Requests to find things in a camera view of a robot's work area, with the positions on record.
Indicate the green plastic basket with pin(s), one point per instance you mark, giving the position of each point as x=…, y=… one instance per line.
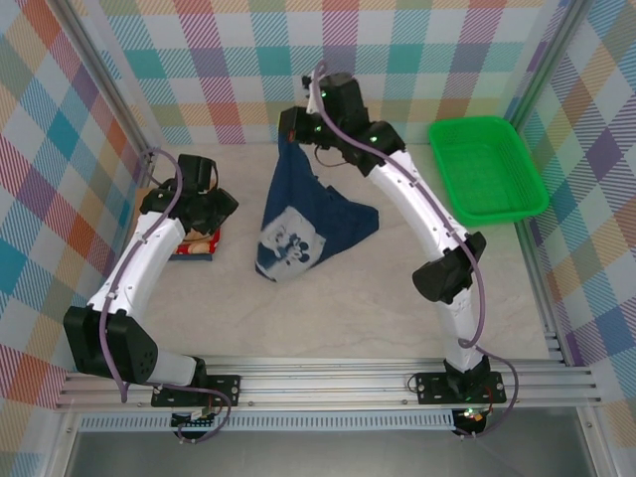
x=477, y=164

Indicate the aluminium mounting rail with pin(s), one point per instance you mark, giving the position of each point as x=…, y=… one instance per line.
x=323, y=385

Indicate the navy t-shirt with cartoon print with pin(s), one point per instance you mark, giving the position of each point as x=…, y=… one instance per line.
x=293, y=199

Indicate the grey metal panel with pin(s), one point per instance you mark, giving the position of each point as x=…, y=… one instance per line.
x=323, y=454

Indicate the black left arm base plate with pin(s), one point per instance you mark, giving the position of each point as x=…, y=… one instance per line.
x=223, y=387

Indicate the dark blue plain t-shirt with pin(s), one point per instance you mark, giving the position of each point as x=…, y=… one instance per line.
x=194, y=258

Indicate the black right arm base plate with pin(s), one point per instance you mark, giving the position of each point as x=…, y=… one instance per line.
x=429, y=387

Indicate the red printed t-shirt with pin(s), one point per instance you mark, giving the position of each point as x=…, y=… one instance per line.
x=216, y=242

